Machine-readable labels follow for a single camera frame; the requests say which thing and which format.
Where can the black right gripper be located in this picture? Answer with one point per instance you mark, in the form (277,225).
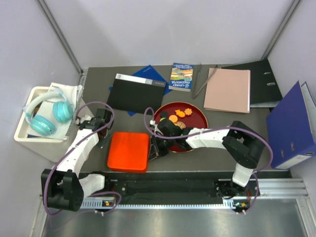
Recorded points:
(156,151)

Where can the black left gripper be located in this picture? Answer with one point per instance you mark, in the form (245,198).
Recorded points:
(102,142)

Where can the orange box lid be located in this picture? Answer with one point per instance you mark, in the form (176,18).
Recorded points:
(129,148)

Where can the metal tongs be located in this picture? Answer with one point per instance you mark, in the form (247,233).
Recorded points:
(195,92)

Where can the orange cookie box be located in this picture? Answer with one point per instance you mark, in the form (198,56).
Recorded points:
(129,168)

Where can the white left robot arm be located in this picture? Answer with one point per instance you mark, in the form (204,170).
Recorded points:
(61,186)

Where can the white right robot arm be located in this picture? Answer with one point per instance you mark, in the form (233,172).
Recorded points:
(241,142)

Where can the orange round cookie upper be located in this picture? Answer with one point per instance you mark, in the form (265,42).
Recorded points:
(173,118)

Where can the black cookie top-left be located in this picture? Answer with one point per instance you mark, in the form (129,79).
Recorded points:
(164,114)

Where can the white spiral manual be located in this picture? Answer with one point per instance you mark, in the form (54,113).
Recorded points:
(73,94)

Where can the orange fish cookie top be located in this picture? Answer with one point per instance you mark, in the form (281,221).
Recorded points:
(180,113)

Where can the teal headphones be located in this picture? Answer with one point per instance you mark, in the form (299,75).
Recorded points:
(47,111)

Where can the orange flower cookie top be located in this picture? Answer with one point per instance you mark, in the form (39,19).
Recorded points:
(188,111)

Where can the black notebook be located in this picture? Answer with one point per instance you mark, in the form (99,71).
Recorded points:
(138,96)

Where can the white storage bin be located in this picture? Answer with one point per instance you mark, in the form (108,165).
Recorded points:
(52,149)

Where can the colourful paperback book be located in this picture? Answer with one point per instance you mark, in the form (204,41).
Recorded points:
(181,77)

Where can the pink folder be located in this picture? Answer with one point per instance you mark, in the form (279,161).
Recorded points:
(228,90)

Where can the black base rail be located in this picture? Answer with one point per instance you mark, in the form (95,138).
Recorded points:
(199,187)

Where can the grey cable duct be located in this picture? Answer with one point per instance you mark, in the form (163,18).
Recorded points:
(109,203)

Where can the black ring binder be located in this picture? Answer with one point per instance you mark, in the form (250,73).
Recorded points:
(264,90)

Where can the blue ring binder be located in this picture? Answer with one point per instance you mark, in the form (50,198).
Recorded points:
(292,128)

